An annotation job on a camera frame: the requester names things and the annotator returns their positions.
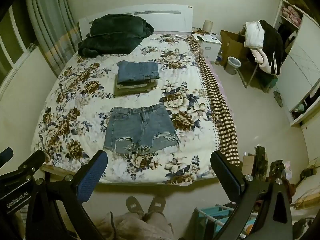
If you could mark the grey-green curtain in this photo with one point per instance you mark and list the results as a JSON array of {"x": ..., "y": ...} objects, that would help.
[{"x": 50, "y": 25}]

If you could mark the white garment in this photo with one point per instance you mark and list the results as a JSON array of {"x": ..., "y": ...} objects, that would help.
[{"x": 253, "y": 33}]

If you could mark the rack with blue basket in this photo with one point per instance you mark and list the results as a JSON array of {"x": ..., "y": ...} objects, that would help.
[{"x": 212, "y": 218}]

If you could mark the person's left shoe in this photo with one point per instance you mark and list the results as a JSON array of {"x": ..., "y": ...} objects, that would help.
[{"x": 134, "y": 206}]

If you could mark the white framed window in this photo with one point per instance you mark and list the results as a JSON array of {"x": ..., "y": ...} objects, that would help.
[{"x": 12, "y": 47}]

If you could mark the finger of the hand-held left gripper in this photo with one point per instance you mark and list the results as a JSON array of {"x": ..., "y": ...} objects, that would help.
[
  {"x": 26, "y": 166},
  {"x": 5, "y": 154}
]

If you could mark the pink garment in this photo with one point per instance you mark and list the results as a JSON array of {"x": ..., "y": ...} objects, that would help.
[{"x": 261, "y": 60}]

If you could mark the ripped blue denim shorts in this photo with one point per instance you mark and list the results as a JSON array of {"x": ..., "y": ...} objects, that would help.
[{"x": 140, "y": 127}]

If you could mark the brown cardboard box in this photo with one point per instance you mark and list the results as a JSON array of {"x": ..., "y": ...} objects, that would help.
[{"x": 232, "y": 43}]

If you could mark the white wardrobe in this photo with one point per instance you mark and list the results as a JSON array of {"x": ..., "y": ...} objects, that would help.
[{"x": 300, "y": 65}]

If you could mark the black jacket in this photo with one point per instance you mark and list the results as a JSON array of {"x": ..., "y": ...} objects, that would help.
[{"x": 273, "y": 42}]

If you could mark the folded olive pants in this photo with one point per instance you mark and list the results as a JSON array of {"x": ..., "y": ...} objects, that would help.
[{"x": 132, "y": 88}]

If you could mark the pink folded bedding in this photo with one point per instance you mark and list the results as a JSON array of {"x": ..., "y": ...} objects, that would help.
[{"x": 291, "y": 15}]

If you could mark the white bed headboard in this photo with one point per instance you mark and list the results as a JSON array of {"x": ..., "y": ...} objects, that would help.
[{"x": 162, "y": 17}]

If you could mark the folded blue jeans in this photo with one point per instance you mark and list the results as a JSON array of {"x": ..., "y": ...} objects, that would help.
[{"x": 137, "y": 71}]

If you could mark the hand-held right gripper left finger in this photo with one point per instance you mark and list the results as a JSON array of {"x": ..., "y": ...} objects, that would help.
[{"x": 91, "y": 176}]

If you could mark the person's shoe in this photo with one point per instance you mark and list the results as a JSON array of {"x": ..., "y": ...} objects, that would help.
[
  {"x": 157, "y": 203},
  {"x": 134, "y": 206}
]

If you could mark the small cardboard box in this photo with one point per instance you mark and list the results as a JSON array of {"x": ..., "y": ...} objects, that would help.
[{"x": 248, "y": 163}]

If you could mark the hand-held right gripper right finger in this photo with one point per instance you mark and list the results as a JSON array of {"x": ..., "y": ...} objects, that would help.
[{"x": 226, "y": 176}]

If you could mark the grey trash bin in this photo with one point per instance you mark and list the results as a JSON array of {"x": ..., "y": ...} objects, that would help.
[{"x": 232, "y": 66}]

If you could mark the person's right shoe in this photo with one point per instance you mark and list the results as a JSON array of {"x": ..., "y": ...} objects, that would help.
[{"x": 157, "y": 203}]

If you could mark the metal frame chair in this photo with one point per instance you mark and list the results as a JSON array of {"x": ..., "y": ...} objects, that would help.
[{"x": 252, "y": 75}]

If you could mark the beige cylinder lamp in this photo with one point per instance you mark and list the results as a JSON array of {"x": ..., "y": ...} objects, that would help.
[{"x": 208, "y": 26}]

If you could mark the dark green blanket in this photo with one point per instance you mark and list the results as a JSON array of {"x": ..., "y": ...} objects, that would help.
[{"x": 115, "y": 33}]

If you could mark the brown checked sheet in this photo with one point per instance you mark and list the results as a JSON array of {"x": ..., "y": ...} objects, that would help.
[{"x": 220, "y": 110}]

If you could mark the person's legs in light trousers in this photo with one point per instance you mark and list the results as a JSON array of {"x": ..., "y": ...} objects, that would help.
[{"x": 140, "y": 227}]

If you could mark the floral quilt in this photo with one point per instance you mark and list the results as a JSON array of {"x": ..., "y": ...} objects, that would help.
[{"x": 82, "y": 100}]

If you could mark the white nightstand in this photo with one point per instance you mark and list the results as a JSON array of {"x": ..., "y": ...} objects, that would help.
[{"x": 208, "y": 45}]

